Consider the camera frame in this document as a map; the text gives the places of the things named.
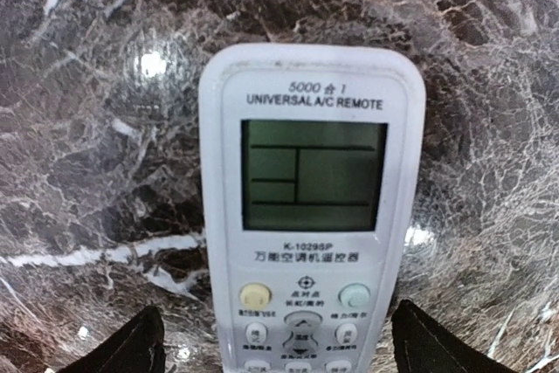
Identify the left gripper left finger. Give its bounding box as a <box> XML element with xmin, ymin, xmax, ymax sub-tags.
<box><xmin>59</xmin><ymin>306</ymin><xmax>166</xmax><ymax>373</ymax></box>

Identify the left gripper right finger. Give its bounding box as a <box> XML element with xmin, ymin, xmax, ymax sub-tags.
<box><xmin>391</xmin><ymin>300</ymin><xmax>509</xmax><ymax>373</ymax></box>

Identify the white remote control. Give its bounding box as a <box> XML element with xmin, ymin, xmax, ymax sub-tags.
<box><xmin>198</xmin><ymin>43</ymin><xmax>426</xmax><ymax>372</ymax></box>

